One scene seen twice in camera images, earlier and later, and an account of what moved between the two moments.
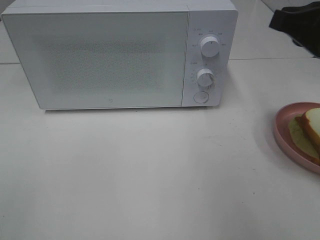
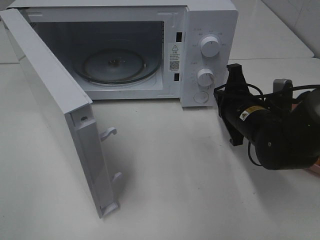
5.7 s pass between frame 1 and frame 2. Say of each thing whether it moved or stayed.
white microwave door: moved
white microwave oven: stayed
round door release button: stayed
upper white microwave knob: stayed
